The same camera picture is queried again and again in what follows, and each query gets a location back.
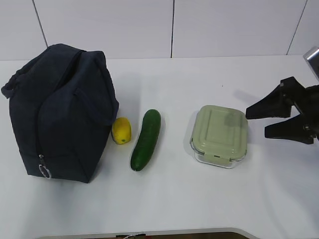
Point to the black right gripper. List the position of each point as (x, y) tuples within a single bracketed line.
[(278, 103)]

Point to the dark navy lunch bag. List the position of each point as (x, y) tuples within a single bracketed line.
[(62, 105)]

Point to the green cucumber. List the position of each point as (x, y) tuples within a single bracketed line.
[(147, 140)]

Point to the green lidded glass container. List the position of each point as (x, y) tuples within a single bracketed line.
[(219, 136)]

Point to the yellow lemon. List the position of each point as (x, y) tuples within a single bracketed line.
[(121, 131)]

